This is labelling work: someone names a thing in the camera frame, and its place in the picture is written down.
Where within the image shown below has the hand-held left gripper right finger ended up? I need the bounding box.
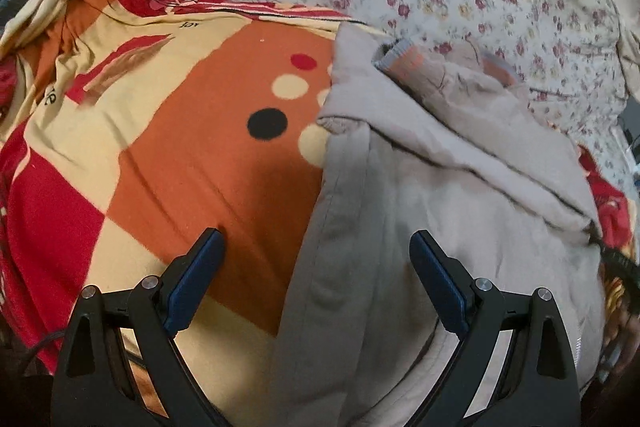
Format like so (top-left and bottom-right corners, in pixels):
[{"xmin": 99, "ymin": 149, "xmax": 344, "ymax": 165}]
[{"xmin": 400, "ymin": 230, "xmax": 583, "ymax": 427}]

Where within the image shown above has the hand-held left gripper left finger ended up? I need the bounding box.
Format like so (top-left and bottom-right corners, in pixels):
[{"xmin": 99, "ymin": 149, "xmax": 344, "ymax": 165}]
[{"xmin": 50, "ymin": 228, "xmax": 231, "ymax": 427}]

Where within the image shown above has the beige jacket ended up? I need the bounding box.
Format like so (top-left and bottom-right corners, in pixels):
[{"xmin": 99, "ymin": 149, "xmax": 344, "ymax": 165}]
[{"xmin": 267, "ymin": 23, "xmax": 608, "ymax": 427}]

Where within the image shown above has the orange red printed blanket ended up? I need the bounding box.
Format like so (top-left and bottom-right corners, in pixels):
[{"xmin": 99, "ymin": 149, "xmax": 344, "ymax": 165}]
[{"xmin": 0, "ymin": 0, "xmax": 640, "ymax": 427}]

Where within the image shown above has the black cable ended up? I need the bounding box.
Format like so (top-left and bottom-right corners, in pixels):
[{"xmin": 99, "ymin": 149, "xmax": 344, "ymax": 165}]
[{"xmin": 20, "ymin": 329, "xmax": 68, "ymax": 375}]

